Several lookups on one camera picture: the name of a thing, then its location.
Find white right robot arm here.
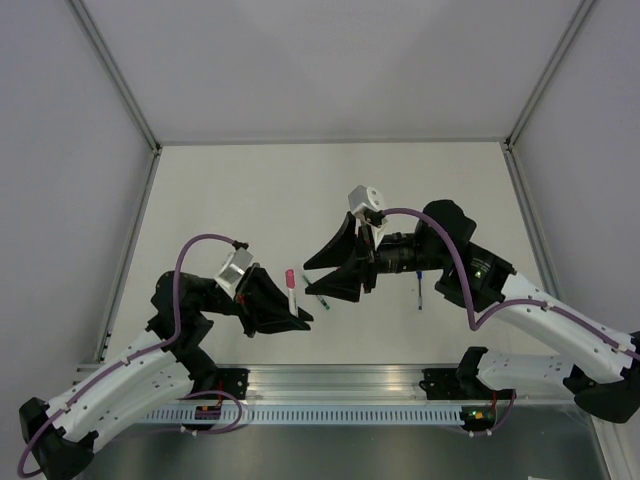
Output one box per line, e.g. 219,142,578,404
303,199,639,424

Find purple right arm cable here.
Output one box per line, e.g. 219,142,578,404
379,207,640,361

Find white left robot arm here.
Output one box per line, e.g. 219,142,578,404
19,265,313,479

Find aluminium frame left post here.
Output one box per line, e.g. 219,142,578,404
65,0,161,153

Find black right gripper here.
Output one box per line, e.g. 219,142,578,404
303,210,447,303

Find aluminium mounting rail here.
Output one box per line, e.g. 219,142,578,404
74,363,566,401

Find perforated cable duct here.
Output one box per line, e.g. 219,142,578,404
139,403,464,427

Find aluminium frame post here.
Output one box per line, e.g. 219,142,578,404
504,0,599,153
65,0,161,153

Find green gel pen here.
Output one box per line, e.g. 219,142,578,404
301,274,332,311

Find white marker pen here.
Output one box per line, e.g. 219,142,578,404
287,285,298,317

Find pink marker cap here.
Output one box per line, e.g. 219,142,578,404
285,269,296,289

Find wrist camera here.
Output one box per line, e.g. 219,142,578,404
348,185,389,249
214,242,254,299

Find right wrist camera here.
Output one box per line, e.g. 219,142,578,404
348,185,389,249

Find blue ballpoint pen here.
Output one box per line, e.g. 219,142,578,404
416,270,424,311

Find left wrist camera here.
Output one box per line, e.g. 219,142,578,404
214,242,254,299

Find aluminium frame right post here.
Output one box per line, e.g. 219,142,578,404
504,0,599,153

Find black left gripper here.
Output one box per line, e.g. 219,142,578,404
200,261,315,336

